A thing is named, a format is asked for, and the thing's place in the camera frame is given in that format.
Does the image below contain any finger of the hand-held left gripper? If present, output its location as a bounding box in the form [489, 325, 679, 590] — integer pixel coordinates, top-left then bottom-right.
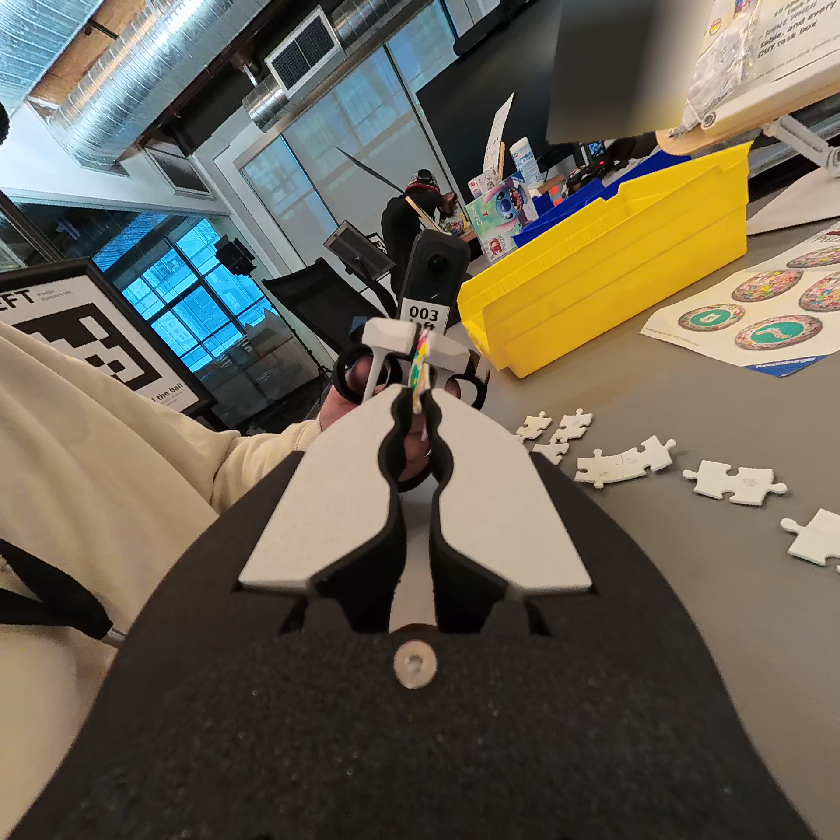
[362, 319, 421, 403]
[430, 335, 475, 395]

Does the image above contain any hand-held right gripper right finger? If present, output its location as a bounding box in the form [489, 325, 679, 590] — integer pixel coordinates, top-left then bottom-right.
[428, 387, 594, 634]

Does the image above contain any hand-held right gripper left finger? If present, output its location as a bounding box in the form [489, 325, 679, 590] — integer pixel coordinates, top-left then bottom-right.
[237, 385, 408, 634]

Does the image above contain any teal green print jigsaw piece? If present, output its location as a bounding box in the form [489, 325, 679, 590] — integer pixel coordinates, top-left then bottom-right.
[410, 328, 435, 416]

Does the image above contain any white double jigsaw piece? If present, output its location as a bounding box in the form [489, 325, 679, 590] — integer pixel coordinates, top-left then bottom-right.
[781, 508, 840, 573]
[682, 459, 788, 506]
[576, 435, 677, 490]

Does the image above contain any yellow box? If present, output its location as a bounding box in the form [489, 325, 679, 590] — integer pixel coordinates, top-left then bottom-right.
[457, 141, 752, 379]

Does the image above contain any white printed card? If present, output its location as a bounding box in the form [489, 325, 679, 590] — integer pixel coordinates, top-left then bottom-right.
[640, 220, 840, 379]

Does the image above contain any person's left forearm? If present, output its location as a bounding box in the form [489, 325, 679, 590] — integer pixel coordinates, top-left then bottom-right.
[0, 320, 324, 526]

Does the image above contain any person's left hand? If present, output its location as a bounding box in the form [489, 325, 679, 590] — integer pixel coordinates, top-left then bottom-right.
[318, 364, 434, 483]

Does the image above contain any black tablet on stand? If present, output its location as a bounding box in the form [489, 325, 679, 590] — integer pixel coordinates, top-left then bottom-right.
[323, 221, 398, 293]

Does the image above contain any colourful cardboard toy box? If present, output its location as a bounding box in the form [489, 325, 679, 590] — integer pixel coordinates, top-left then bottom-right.
[465, 177, 534, 262]

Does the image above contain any black folding chair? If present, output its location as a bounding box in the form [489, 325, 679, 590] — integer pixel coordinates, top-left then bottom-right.
[262, 257, 388, 395]

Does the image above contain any blue plastic bin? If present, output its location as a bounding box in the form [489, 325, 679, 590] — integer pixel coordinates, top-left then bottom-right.
[512, 152, 693, 249]

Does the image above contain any white wipes canister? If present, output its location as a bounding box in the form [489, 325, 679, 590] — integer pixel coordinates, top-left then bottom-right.
[508, 136, 543, 186]

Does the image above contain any white paper sign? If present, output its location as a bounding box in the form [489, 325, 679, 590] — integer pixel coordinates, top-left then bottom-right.
[482, 92, 516, 177]

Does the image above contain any black studio light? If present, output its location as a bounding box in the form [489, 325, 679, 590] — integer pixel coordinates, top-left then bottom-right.
[213, 235, 258, 278]

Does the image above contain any white air vent unit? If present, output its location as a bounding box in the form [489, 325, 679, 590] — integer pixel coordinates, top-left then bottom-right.
[264, 5, 347, 101]

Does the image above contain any black framed marker sign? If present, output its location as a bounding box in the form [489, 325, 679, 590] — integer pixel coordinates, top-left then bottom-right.
[0, 258, 219, 421]

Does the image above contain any clear plastic bag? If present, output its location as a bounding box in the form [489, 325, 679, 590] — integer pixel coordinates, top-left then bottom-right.
[682, 13, 765, 132]

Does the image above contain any wooden board with paper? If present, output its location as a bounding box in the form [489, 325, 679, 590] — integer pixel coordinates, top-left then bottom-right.
[656, 0, 840, 155]

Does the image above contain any white paper sheet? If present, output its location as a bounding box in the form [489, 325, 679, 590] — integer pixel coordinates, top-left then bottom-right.
[747, 167, 840, 237]

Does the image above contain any black lanyard strap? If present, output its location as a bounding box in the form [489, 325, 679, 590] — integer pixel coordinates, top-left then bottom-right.
[0, 538, 114, 643]

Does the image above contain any silver ventilation duct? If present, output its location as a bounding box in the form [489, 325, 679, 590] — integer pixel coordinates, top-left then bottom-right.
[39, 0, 277, 172]

